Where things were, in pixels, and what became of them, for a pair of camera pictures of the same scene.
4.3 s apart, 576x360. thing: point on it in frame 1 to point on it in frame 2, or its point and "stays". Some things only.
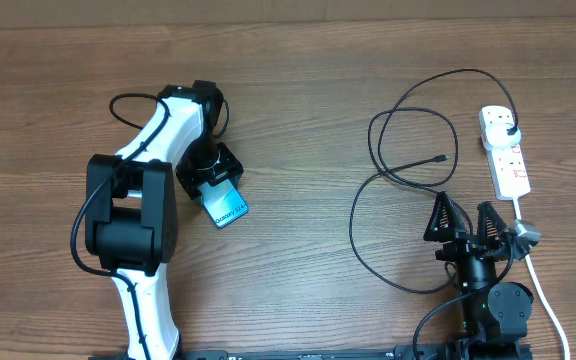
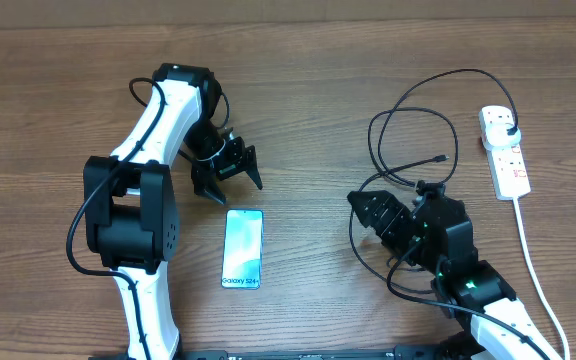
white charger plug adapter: x=495 y=135 stays
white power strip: x=506 y=163 stays
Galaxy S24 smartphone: x=224 y=202 to x=242 y=249
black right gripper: x=464 y=243 to x=398 y=212
